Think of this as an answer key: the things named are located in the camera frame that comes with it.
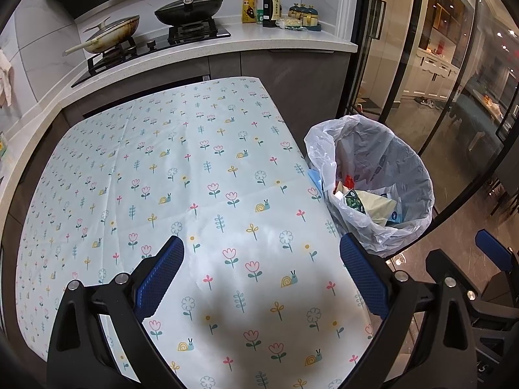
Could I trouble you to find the yellow green wet wipes pack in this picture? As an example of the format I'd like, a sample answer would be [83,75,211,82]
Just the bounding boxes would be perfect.
[356,191,397,226]

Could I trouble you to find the green patterned snack pack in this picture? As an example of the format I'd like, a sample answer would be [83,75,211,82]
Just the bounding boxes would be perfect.
[343,189,366,213]

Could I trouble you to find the red plastic bag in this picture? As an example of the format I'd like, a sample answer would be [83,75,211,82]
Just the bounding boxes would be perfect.
[343,175,355,189]

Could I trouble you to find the trash bin with white liner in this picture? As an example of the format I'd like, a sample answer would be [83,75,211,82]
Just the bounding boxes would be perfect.
[304,115,435,257]

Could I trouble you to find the white kitchen countertop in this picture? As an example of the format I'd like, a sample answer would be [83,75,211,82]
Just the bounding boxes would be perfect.
[1,24,358,198]

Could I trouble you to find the floral patterned tablecloth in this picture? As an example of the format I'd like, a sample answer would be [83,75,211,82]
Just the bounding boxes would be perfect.
[15,77,372,388]

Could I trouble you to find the black framed glass sliding door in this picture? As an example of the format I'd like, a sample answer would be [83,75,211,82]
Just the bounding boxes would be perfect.
[346,0,518,216]

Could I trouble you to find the black gas stove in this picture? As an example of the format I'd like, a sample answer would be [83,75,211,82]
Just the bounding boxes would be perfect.
[72,18,231,87]

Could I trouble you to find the pink hanging cloth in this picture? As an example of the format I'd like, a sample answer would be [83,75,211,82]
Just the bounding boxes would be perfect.
[0,50,12,108]

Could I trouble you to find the black wok with lid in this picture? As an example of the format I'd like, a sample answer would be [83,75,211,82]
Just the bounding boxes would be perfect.
[154,0,223,26]

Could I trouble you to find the small wrapped food packet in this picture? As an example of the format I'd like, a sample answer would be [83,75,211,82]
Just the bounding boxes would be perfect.
[275,17,304,31]

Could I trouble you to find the teal condiment jar set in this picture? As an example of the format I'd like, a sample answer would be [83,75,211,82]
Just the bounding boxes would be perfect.
[289,4,322,32]

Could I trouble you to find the dark soy sauce bottle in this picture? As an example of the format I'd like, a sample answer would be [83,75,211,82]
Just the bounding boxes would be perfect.
[262,0,282,27]

